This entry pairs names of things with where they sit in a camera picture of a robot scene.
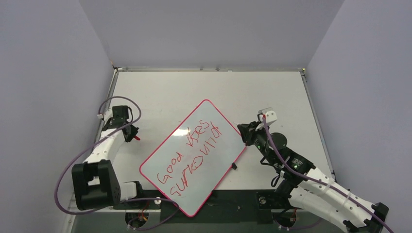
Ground pink-framed whiteboard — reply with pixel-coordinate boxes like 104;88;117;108
139;99;246;217

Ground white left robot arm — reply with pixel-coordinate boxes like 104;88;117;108
71;105;145;211

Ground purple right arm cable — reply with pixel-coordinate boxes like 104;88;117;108
261;117;395;233

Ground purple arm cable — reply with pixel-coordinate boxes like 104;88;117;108
53;96;180;216
261;117;395;233

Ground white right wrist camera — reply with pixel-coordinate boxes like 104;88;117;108
256;107;278;131

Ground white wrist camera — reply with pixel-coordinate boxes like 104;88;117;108
97;108;113;122
256;107;278;131

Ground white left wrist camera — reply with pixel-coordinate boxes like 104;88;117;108
97;108;113;122

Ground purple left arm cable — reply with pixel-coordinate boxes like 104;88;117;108
53;96;180;216

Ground aluminium table edge frame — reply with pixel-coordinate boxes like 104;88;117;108
61;67;361;233

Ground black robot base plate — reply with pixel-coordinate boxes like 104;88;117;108
114;189;297;227

